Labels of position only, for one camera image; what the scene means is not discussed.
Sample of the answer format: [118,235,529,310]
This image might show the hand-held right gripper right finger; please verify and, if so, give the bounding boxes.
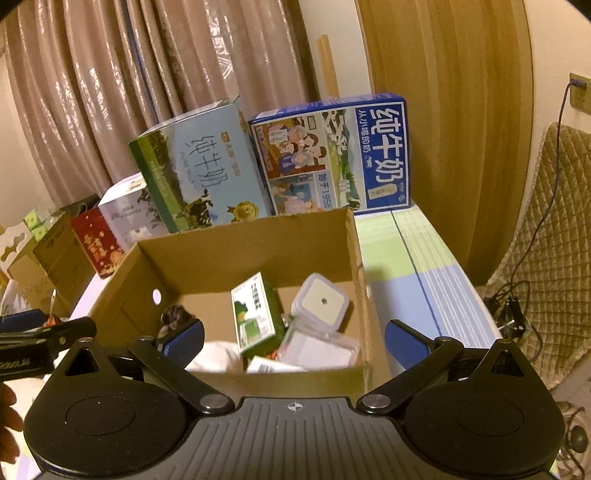
[355,319,548,415]

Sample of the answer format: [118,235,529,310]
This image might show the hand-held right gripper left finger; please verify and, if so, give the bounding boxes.
[46,319,234,415]

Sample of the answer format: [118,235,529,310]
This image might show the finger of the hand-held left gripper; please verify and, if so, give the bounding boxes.
[0,310,99,352]

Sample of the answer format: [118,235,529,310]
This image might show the brown velvet scrunchie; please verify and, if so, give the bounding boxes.
[159,305,195,341]

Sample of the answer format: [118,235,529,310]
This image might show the white waffle towel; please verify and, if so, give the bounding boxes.
[185,342,246,374]

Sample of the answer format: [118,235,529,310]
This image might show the green medicine box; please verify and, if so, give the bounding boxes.
[231,272,286,357]

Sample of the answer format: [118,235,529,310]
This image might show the clear plastic box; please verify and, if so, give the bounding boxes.
[277,318,362,371]

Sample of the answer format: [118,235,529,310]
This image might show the small white green box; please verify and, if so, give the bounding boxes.
[247,357,306,374]

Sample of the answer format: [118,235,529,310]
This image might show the white power adapter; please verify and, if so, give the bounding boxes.
[291,273,350,331]

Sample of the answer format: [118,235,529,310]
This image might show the brown cardboard box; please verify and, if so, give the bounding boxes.
[87,208,391,408]

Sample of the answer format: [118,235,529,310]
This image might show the person's left hand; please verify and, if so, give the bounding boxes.
[0,383,25,463]

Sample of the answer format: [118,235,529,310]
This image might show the white plastic bag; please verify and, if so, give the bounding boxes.
[0,281,34,320]

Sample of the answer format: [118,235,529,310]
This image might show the checkered tablecloth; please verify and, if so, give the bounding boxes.
[355,203,505,371]

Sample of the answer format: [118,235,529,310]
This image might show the printed brown cardboard carton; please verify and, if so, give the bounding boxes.
[32,217,99,315]

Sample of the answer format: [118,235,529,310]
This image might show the red gift box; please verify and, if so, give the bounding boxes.
[71,208,127,279]

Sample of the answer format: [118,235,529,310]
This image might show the green tissue packs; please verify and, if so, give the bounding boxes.
[23,208,55,232]

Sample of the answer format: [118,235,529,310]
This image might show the white humidifier box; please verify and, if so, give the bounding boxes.
[98,178,170,253]

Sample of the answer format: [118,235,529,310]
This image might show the chair with quilted cover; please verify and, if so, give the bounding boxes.
[485,122,591,394]

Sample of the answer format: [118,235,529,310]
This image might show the green milk carton box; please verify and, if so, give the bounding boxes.
[128,96,274,234]

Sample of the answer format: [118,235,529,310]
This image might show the blue milk carton box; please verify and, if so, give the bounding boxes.
[248,93,413,217]

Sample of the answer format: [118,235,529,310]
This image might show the wooden door panel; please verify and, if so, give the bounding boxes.
[355,0,539,285]

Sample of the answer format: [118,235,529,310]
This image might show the beige curtains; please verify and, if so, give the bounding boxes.
[0,0,311,209]

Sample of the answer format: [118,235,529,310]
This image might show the wooden sticks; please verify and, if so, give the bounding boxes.
[316,34,341,101]

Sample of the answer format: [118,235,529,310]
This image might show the black charging cable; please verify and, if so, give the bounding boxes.
[501,80,579,324]

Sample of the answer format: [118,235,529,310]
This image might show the wall socket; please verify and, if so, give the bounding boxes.
[569,72,591,114]

